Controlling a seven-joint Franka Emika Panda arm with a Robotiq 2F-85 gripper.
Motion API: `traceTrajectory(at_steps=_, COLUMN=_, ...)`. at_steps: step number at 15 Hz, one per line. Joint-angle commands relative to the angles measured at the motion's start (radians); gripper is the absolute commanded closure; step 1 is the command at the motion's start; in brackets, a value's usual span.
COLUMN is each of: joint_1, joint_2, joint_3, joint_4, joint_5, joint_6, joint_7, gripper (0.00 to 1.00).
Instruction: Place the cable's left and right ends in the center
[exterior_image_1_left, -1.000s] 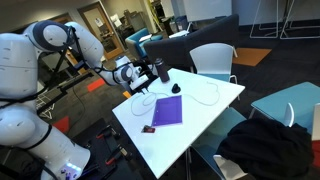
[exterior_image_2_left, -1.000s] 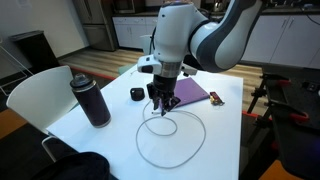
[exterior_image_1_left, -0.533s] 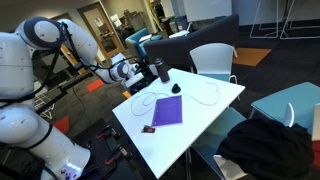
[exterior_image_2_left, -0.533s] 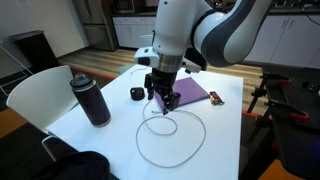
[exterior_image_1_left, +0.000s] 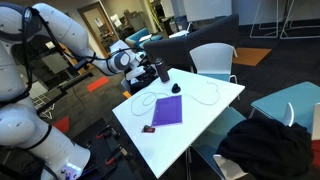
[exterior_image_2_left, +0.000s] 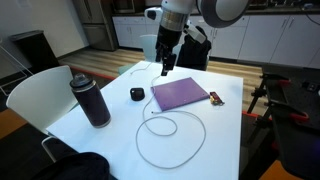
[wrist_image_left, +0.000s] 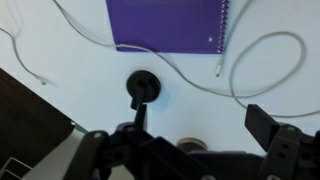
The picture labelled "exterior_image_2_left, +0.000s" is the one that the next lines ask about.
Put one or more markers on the black cabinet grey top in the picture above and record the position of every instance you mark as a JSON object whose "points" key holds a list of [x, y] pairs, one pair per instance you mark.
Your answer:
{"points": [[36, 50]]}

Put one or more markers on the black jacket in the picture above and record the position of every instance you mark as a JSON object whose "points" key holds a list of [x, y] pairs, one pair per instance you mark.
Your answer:
{"points": [[73, 166]]}

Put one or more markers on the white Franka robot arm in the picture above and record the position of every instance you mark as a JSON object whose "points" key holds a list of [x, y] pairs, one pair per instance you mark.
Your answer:
{"points": [[223, 11]]}

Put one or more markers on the dark water bottle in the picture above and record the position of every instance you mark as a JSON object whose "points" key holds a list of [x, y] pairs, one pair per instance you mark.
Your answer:
{"points": [[91, 103]]}

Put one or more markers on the small black round device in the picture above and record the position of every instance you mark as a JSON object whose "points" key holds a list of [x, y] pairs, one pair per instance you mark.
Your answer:
{"points": [[137, 94]]}

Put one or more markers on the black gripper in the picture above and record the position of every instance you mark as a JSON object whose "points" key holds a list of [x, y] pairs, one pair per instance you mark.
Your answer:
{"points": [[166, 38]]}

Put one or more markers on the black backpack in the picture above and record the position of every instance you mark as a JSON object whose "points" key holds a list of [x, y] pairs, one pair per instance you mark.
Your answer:
{"points": [[195, 53]]}

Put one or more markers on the black robot mounting cart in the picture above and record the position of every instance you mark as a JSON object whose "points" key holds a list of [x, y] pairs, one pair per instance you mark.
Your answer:
{"points": [[296, 140]]}

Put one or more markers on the white kitchen cabinets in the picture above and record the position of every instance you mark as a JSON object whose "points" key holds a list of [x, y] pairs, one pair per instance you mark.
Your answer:
{"points": [[260, 40]]}

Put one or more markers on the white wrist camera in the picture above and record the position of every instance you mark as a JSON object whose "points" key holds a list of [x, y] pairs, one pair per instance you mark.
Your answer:
{"points": [[196, 33]]}

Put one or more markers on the purple notebook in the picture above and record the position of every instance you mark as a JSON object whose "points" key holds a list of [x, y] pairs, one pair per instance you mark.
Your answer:
{"points": [[181, 93]]}

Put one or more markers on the stainless steel refrigerator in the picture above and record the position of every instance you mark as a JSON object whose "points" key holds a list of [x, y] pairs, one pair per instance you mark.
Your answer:
{"points": [[96, 26]]}

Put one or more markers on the white metal frame stand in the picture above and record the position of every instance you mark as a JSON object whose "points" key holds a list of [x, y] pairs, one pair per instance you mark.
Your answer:
{"points": [[20, 65]]}

